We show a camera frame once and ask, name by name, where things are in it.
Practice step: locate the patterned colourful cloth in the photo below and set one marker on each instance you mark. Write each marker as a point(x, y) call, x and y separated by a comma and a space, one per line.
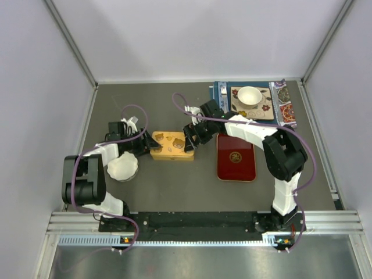
point(282, 103)

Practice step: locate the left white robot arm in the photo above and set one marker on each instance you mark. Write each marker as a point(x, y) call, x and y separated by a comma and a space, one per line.
point(117, 156)

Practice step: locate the white bowl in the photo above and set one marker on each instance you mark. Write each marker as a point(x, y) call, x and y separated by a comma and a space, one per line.
point(249, 95)

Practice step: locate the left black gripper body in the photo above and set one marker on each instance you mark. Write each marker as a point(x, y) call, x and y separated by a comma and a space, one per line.
point(136, 145)

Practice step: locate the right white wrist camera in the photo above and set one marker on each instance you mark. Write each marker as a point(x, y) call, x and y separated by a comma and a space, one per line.
point(195, 111)

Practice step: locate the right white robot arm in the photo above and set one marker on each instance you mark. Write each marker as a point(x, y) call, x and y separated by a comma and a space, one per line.
point(284, 154)

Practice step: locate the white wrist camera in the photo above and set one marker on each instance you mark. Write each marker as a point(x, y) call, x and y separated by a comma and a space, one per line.
point(130, 125)
point(195, 111)

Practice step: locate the white scalloped dish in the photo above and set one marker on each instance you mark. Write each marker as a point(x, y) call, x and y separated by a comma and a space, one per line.
point(123, 168)

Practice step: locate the red lacquer tray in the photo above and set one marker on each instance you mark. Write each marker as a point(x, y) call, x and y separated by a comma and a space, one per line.
point(235, 159)

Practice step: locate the gold cookie tin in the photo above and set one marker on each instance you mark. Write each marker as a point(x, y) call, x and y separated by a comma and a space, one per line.
point(171, 157)

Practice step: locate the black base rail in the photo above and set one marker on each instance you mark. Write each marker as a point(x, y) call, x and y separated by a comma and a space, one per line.
point(212, 226)

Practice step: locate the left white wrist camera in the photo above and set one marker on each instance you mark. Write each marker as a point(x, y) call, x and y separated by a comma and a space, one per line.
point(130, 125)

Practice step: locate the aluminium frame post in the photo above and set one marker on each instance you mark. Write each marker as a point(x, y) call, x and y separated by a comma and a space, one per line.
point(332, 31)
point(50, 5)

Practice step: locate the silver fork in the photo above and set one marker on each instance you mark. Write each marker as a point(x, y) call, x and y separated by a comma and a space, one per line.
point(223, 90)

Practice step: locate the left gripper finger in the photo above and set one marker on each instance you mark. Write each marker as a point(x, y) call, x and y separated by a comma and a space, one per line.
point(150, 144)
point(142, 135)

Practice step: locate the silver tin lid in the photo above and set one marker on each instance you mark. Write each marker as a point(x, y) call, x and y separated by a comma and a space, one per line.
point(172, 144)

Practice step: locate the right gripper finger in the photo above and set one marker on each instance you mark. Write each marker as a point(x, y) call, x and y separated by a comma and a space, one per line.
point(190, 138)
point(197, 134)

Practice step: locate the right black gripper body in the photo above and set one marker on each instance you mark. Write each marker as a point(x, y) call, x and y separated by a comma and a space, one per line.
point(206, 129)

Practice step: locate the right aluminium frame post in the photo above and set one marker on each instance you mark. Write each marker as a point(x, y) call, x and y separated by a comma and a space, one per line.
point(332, 31)

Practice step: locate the left aluminium frame post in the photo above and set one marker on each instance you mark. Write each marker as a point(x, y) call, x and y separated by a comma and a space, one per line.
point(50, 5)

